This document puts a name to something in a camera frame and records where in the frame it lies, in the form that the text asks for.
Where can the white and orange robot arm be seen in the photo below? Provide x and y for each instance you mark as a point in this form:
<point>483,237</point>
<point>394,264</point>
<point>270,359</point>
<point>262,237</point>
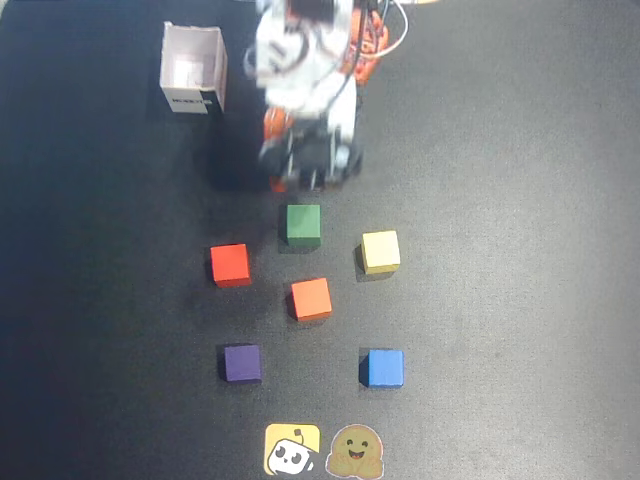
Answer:
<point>285,45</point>

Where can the orange cube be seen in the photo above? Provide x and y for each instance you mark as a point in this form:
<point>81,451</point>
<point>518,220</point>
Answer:
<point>310,299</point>

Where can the yellow cube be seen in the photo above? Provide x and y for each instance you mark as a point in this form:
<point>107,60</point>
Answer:
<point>381,250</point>

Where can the purple cube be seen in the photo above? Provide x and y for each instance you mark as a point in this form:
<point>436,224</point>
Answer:
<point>242,363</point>

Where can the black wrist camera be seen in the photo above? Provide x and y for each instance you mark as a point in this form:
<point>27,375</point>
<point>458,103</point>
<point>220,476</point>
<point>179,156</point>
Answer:
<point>315,155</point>

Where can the green cube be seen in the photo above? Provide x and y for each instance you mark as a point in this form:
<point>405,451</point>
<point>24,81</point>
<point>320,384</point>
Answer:
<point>303,225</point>

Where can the red cube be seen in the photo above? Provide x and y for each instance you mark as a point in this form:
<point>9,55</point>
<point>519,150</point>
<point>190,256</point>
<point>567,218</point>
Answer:
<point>230,264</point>

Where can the yellow robot sticker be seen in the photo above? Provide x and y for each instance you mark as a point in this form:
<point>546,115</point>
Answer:
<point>292,450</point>

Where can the black table mat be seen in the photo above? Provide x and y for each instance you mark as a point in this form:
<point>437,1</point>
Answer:
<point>500,200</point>

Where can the blue cube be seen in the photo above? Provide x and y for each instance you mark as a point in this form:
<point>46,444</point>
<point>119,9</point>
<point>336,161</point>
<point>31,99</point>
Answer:
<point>384,368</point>

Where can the white open cardboard box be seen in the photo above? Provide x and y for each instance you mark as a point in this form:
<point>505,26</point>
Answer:
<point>192,65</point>

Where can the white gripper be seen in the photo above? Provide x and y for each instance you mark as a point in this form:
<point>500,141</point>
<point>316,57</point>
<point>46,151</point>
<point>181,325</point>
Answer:
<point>311,159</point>

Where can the hugging face emoji sticker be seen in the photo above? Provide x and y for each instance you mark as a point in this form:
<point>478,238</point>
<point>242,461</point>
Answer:
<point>355,451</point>

